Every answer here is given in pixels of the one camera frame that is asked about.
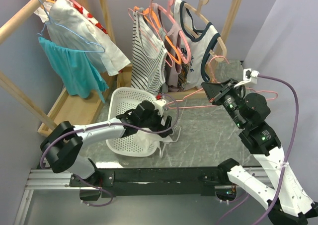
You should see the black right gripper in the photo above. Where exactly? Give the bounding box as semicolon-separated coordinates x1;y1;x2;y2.
201;77;246;129

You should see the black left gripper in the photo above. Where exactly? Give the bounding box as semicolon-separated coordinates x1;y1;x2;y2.
139;108;172;137

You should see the thin pink wire hanger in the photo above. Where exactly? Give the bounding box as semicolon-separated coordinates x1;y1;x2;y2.
167;55;279;109

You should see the black white striped tank top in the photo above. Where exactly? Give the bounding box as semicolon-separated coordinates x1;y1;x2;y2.
131;12;167;95

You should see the orange plastic hanger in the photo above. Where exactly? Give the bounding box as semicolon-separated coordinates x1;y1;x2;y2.
133;6;182;64

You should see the grey tank top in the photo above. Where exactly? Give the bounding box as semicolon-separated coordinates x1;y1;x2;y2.
138;3;173;93

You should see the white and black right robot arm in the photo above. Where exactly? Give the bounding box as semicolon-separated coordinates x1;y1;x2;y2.
201;78;318;225

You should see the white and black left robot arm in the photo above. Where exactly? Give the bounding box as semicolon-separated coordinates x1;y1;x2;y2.
40;101;172;186

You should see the white navy trimmed tank top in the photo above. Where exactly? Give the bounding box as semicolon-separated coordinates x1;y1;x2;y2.
173;0;220;91

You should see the mauve tank top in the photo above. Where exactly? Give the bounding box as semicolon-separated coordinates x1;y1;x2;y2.
154;2;189;91

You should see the thick pink plastic hanger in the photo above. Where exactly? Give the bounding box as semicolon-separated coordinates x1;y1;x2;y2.
158;0;191;65

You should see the white perforated plastic basket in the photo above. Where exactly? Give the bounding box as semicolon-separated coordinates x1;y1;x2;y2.
106;87;159;157

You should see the wooden left clothes rack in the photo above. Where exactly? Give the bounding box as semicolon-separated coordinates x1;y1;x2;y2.
0;0;117;138

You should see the teal garment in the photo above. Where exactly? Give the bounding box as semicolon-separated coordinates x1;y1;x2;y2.
38;37;109;102

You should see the white shirt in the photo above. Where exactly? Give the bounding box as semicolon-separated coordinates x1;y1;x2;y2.
46;0;132;76

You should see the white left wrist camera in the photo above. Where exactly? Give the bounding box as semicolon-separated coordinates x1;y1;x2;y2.
153;94;168;110

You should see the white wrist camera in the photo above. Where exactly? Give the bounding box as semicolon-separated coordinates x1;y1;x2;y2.
234;69;259;88
153;94;168;110

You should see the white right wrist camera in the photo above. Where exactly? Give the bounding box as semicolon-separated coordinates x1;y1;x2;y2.
234;69;259;88

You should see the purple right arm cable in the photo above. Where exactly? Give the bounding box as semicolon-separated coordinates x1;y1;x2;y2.
215;75;299;225

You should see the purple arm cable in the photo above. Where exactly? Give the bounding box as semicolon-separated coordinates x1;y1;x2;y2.
39;93;180;207
215;75;299;225

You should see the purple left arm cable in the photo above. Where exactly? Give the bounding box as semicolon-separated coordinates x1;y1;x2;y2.
39;93;180;207

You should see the blue wire hanger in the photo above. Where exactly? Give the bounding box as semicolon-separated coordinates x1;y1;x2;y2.
32;0;106;54

